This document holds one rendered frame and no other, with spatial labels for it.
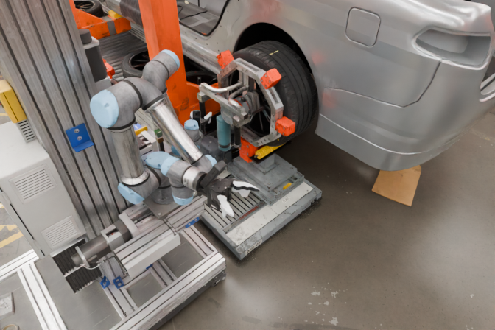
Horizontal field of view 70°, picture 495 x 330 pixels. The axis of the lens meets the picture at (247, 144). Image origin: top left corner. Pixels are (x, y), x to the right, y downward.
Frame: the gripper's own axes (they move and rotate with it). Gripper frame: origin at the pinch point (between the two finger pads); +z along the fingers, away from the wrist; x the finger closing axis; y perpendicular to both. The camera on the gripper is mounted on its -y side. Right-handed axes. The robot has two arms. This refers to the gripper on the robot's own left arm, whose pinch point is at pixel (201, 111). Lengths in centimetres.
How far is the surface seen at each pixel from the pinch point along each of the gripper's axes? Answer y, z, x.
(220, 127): 13.8, 2.6, 11.0
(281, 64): -32, 4, 48
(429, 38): -62, -27, 110
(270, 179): 60, 2, 46
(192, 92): 4.9, 29.7, -11.4
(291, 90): -21, -7, 54
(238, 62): -29.1, 9.5, 22.8
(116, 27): 24, 186, -125
